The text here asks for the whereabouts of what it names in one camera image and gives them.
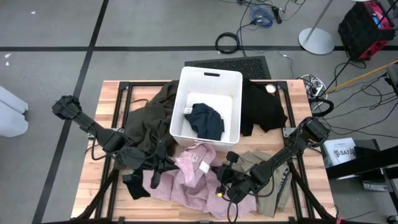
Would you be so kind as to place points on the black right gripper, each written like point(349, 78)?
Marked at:
point(241, 186)

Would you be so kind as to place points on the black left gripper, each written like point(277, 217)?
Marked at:
point(157, 158)

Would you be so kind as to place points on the pink knit sweater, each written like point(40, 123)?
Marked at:
point(186, 186)

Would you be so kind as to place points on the small black garment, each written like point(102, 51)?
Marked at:
point(136, 189)

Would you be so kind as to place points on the beige trousers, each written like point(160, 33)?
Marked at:
point(267, 207)

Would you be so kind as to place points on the dark olive garment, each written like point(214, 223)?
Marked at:
point(149, 118)

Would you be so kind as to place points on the navy blue knit sweater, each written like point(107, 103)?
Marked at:
point(206, 123)

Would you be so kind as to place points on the white plastic laundry basket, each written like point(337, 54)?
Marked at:
point(205, 93)

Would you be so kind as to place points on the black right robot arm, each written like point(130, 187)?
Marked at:
point(280, 155)

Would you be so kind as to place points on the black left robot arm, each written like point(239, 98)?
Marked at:
point(93, 127)

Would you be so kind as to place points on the yellow tape marker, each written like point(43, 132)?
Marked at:
point(219, 194)

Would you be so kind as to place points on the large black garment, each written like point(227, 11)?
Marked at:
point(261, 109)

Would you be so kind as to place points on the small white round ball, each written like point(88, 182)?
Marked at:
point(270, 88)

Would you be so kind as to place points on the black floor vent grate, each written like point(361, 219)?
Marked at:
point(248, 67)

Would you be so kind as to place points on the white printed box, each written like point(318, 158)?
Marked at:
point(339, 152)

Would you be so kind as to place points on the white power strip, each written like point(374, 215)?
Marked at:
point(315, 91)

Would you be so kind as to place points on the black shelf unit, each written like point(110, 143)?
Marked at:
point(373, 158)

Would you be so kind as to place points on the pale grey object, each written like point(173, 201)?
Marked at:
point(12, 118)

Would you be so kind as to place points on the round-based floor stand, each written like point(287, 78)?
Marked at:
point(316, 42)

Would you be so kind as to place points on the yellow pole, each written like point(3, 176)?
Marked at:
point(357, 78)

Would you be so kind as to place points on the black power strip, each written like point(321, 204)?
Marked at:
point(276, 15)

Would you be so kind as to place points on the red and black case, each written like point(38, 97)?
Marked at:
point(357, 31)

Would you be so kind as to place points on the black metal table frame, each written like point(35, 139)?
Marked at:
point(146, 83)

